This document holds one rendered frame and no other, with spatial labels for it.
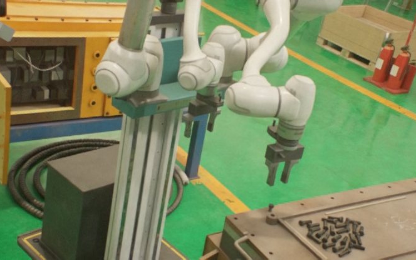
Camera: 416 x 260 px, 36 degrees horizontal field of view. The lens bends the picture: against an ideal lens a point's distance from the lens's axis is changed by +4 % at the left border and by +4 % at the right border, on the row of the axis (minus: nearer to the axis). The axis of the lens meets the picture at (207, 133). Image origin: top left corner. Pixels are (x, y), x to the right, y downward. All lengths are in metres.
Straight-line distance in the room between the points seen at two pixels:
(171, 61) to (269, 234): 1.09
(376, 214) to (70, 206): 1.60
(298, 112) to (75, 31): 2.43
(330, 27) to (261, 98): 7.39
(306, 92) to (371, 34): 6.83
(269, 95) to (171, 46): 0.96
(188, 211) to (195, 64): 2.50
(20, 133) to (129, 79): 1.91
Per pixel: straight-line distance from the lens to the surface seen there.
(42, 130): 4.29
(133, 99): 2.66
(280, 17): 2.32
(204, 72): 2.34
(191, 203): 4.81
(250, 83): 2.02
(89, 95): 4.33
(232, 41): 2.92
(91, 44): 4.19
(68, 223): 3.41
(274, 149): 2.11
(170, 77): 2.94
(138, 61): 2.43
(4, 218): 4.49
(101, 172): 3.37
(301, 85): 2.03
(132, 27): 2.39
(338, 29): 9.25
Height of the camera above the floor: 2.54
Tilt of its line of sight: 25 degrees down
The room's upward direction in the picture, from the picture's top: 11 degrees clockwise
